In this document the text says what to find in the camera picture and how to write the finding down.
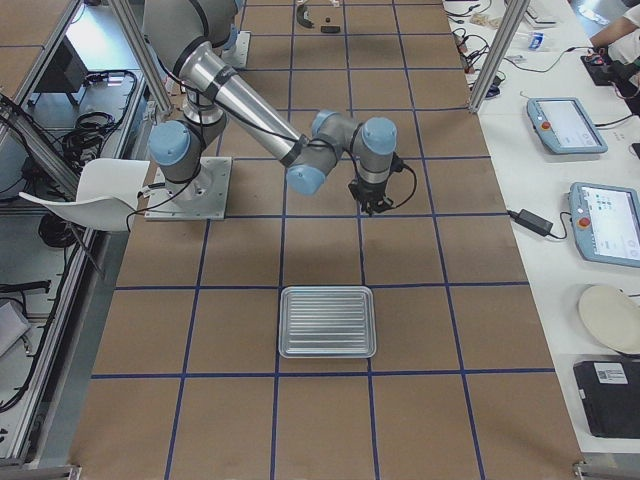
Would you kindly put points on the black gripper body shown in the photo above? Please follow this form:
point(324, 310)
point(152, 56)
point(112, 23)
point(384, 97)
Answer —
point(369, 194)

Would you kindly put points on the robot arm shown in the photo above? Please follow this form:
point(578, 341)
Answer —
point(186, 36)

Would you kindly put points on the silver metal tray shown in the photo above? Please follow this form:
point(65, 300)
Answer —
point(327, 322)

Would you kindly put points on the black power adapter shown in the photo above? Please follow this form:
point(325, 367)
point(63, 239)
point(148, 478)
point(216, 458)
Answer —
point(531, 221)

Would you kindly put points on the olive green brake shoe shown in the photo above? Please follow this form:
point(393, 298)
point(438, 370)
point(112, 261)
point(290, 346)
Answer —
point(303, 17)

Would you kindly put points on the blue teach pendant far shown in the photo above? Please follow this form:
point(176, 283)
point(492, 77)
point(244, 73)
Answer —
point(564, 127)

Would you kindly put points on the blue teach pendant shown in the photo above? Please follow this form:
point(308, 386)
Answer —
point(605, 222)
point(564, 127)

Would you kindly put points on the blue teach pendant near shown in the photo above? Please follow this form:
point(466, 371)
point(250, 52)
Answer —
point(605, 222)

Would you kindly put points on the white plastic chair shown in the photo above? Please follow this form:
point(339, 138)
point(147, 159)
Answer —
point(106, 194)

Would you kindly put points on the white round plate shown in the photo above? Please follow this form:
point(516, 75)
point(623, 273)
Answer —
point(611, 317)

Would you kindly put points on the black laptop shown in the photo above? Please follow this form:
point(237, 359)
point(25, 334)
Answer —
point(609, 391)

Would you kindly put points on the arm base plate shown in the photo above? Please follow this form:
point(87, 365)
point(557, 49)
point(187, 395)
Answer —
point(204, 198)
point(236, 50)

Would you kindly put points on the aluminium frame post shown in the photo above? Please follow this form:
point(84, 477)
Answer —
point(511, 19)

